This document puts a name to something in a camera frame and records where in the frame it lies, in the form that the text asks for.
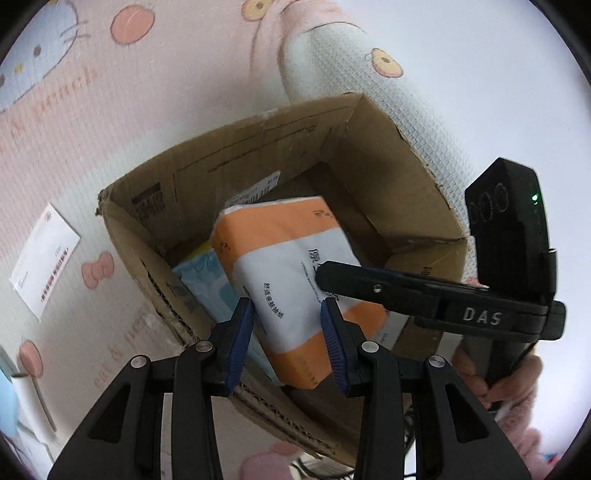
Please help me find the light blue packet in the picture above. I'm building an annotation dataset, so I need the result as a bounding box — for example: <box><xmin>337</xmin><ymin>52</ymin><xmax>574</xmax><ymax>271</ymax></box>
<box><xmin>172</xmin><ymin>251</ymin><xmax>279</xmax><ymax>387</ymax></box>

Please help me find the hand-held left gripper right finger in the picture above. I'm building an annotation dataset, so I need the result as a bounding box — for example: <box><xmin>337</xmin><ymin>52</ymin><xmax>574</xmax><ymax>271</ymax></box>
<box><xmin>320</xmin><ymin>299</ymin><xmax>532</xmax><ymax>480</ymax></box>

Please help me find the brown cardboard box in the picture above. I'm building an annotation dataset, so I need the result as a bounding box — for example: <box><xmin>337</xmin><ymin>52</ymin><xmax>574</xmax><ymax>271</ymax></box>
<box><xmin>95</xmin><ymin>92</ymin><xmax>472</xmax><ymax>468</ymax></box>

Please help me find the person's right hand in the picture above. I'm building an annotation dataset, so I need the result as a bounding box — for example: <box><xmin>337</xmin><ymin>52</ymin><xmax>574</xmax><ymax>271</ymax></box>
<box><xmin>451</xmin><ymin>344</ymin><xmax>544</xmax><ymax>412</ymax></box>

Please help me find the light blue soft object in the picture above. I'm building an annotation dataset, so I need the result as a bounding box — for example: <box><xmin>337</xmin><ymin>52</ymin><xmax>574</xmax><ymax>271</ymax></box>
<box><xmin>0</xmin><ymin>364</ymin><xmax>22</xmax><ymax>437</ymax></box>

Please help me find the person's right forearm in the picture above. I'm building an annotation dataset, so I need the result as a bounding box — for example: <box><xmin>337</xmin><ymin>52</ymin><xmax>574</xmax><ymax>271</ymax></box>
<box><xmin>494</xmin><ymin>397</ymin><xmax>570</xmax><ymax>468</ymax></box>

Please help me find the pink printed blanket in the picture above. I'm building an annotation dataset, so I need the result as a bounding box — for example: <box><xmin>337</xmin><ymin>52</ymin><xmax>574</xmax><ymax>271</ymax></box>
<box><xmin>0</xmin><ymin>0</ymin><xmax>591</xmax><ymax>480</ymax></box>

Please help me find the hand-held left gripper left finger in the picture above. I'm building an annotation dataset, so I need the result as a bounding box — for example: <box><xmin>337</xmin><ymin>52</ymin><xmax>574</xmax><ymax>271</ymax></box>
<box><xmin>48</xmin><ymin>296</ymin><xmax>256</xmax><ymax>480</ymax></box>

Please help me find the white shipping label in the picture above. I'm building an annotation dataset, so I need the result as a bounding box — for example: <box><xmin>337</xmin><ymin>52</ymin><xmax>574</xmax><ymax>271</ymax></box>
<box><xmin>225</xmin><ymin>170</ymin><xmax>282</xmax><ymax>209</ymax></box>

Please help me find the orange and white tissue pack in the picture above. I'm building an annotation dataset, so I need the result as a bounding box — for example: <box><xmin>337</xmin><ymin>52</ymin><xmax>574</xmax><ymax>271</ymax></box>
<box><xmin>210</xmin><ymin>195</ymin><xmax>389</xmax><ymax>391</ymax></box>

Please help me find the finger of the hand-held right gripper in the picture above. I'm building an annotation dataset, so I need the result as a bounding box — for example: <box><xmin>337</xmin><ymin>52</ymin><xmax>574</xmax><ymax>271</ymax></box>
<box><xmin>315</xmin><ymin>260</ymin><xmax>446</xmax><ymax>330</ymax></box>

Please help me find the white envelope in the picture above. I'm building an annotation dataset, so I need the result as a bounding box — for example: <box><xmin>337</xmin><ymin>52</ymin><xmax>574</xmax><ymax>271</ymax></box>
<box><xmin>10</xmin><ymin>202</ymin><xmax>82</xmax><ymax>323</ymax></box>

